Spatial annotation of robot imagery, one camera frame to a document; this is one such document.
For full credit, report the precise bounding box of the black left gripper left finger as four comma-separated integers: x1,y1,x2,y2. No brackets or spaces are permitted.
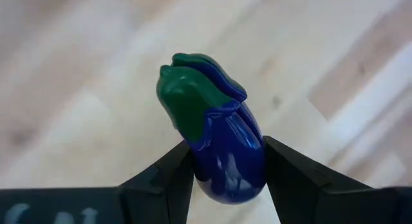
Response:
117,139,196,224

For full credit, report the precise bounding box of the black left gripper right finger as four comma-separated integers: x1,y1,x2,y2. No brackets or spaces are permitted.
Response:
263,135,374,224

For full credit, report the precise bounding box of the purple toy eggplant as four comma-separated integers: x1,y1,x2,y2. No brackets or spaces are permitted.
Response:
156,52,267,205

